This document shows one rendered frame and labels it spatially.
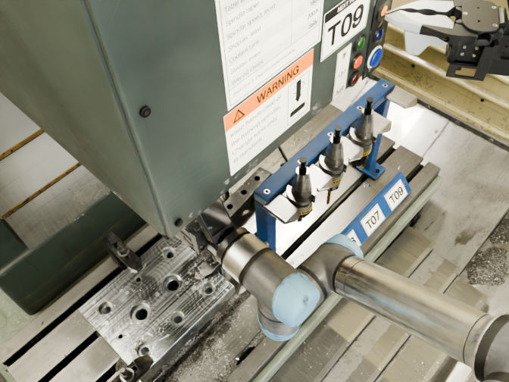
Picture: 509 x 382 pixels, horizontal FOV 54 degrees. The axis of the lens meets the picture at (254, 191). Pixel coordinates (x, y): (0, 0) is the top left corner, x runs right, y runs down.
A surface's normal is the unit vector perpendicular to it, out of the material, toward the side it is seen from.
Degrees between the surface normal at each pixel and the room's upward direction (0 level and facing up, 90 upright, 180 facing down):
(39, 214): 90
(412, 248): 7
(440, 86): 90
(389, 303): 52
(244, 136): 90
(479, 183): 24
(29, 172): 90
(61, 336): 0
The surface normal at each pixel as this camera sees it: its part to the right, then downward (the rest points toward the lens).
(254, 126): 0.73, 0.54
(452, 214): -0.32, -0.29
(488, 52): -0.23, 0.79
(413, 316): -0.78, -0.15
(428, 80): -0.69, 0.61
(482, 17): -0.04, -0.59
